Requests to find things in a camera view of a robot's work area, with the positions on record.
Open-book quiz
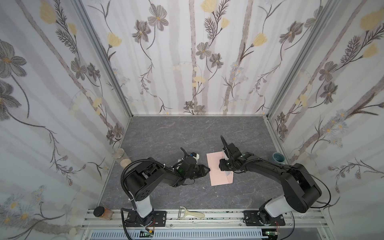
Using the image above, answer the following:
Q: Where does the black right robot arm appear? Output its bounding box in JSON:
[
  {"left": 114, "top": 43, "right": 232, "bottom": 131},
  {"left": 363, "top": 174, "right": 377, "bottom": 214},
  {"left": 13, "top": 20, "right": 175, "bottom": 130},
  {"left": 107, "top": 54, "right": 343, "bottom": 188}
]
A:
[{"left": 219, "top": 136, "right": 332, "bottom": 226}]

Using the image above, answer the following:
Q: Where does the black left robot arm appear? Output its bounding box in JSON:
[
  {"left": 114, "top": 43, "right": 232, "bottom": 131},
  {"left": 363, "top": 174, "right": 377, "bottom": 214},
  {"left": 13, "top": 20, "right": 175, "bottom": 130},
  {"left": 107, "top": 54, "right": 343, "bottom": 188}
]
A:
[{"left": 120, "top": 155, "right": 211, "bottom": 227}]

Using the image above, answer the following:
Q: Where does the teal ceramic cup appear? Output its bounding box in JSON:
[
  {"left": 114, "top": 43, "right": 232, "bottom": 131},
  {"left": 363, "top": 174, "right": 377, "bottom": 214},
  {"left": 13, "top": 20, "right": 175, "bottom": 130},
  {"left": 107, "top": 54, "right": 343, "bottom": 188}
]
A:
[{"left": 272, "top": 152, "right": 286, "bottom": 164}]

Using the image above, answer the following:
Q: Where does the cream vegetable peeler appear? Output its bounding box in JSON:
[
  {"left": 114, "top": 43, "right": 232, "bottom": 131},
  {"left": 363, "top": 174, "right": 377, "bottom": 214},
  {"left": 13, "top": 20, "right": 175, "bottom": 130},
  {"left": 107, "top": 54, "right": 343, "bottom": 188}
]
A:
[{"left": 178, "top": 206, "right": 205, "bottom": 219}]

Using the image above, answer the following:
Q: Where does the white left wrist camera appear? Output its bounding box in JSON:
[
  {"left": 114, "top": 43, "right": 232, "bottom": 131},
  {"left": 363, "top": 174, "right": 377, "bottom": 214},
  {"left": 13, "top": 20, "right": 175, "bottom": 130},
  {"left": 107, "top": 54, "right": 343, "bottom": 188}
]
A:
[{"left": 190, "top": 152, "right": 200, "bottom": 161}]

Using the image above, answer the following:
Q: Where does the pink paper envelope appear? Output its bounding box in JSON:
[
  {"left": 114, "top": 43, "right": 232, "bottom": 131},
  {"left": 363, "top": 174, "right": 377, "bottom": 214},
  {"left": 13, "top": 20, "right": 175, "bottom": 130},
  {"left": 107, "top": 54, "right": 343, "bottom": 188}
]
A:
[{"left": 207, "top": 152, "right": 234, "bottom": 186}]

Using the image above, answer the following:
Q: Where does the aluminium mounting rail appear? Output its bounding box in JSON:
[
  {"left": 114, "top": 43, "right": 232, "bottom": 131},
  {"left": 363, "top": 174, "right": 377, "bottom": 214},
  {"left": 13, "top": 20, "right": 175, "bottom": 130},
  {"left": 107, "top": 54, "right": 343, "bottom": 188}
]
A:
[{"left": 81, "top": 209, "right": 335, "bottom": 240}]

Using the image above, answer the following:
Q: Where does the amber jar with black lid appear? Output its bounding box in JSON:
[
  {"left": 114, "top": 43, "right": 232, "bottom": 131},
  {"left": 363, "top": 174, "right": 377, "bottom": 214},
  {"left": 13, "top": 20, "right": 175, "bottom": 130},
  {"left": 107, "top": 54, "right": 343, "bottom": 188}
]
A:
[{"left": 93, "top": 206, "right": 113, "bottom": 221}]

